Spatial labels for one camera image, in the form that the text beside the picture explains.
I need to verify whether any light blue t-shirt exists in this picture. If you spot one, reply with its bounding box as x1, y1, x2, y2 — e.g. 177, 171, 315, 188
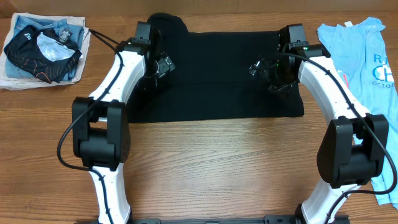
317, 17, 398, 210

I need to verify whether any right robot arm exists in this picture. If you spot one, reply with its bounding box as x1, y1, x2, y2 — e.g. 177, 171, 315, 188
249, 24, 397, 224

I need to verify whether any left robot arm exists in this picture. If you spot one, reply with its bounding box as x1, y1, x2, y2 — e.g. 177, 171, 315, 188
69, 22, 175, 223

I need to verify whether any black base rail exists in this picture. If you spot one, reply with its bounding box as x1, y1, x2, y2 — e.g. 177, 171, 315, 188
74, 214, 351, 224

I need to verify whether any folded black patterned shirt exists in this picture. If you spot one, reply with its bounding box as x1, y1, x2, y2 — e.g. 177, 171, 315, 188
4, 25, 81, 84

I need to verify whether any black t-shirt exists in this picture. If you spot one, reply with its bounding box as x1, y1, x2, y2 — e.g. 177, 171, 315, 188
127, 13, 304, 123

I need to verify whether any folded beige cloth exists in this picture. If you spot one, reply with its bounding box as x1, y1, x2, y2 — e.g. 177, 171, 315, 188
1, 12, 91, 90

